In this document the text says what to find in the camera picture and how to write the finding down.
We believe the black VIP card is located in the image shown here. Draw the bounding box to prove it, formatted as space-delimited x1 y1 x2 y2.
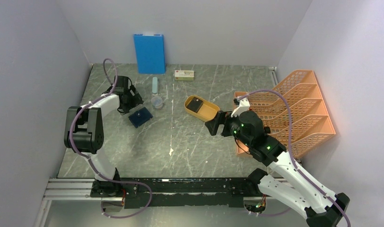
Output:
187 97 203 113

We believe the orange plastic file organizer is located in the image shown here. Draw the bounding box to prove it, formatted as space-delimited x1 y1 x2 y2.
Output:
247 70 336 158

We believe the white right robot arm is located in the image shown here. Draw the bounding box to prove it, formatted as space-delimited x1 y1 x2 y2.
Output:
205 98 350 227

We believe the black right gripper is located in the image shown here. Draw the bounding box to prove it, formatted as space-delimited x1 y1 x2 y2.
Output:
205 109 252 148

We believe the light blue stapler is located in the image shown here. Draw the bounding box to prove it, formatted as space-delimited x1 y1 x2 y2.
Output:
152 77 159 95

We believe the blue upright folder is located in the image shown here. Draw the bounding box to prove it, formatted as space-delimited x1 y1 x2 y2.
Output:
133 34 166 74

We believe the green and white small box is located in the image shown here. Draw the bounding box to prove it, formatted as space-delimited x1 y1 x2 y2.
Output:
174 70 195 81

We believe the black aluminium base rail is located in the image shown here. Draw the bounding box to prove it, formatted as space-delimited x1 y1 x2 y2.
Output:
43 177 262 209

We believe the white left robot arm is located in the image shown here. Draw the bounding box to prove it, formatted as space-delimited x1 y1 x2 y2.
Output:
64 76 143 197

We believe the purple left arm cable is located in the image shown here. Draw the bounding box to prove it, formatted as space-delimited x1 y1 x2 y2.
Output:
68 58 153 219

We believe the navy blue card holder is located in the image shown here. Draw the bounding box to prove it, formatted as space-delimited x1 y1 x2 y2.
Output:
128 107 153 128

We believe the yellow oval tray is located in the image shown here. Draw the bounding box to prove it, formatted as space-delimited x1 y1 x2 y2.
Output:
184 95 220 122

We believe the clear jar of paper clips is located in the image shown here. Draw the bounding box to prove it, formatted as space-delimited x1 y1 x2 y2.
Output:
151 96 163 110

